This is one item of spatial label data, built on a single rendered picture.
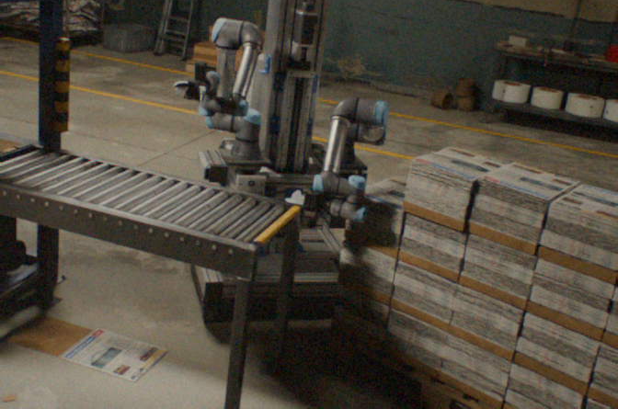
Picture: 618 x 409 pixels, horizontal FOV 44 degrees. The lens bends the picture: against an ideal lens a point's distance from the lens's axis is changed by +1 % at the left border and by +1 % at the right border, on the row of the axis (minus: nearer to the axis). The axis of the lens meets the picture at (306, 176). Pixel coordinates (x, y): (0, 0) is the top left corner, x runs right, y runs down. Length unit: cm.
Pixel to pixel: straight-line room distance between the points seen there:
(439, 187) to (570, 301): 66
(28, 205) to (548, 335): 208
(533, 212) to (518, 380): 69
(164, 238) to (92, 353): 90
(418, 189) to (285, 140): 90
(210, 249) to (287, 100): 119
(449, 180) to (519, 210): 30
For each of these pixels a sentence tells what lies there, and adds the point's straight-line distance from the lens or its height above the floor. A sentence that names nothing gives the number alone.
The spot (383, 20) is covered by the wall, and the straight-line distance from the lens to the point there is 995.
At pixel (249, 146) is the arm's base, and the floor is 88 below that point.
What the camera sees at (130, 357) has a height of 1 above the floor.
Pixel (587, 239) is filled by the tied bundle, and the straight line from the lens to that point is 294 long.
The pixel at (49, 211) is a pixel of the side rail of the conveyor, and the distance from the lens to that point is 311.
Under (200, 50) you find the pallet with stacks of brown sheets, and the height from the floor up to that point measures 31.
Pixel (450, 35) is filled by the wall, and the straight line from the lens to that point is 980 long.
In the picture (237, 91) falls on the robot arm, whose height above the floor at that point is 119.
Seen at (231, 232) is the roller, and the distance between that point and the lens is 285.
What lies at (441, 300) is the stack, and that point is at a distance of 325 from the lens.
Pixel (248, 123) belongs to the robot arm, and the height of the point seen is 100.
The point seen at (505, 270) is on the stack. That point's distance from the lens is 309.
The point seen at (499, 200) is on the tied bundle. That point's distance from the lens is 303.
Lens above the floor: 191
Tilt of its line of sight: 18 degrees down
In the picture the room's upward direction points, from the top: 7 degrees clockwise
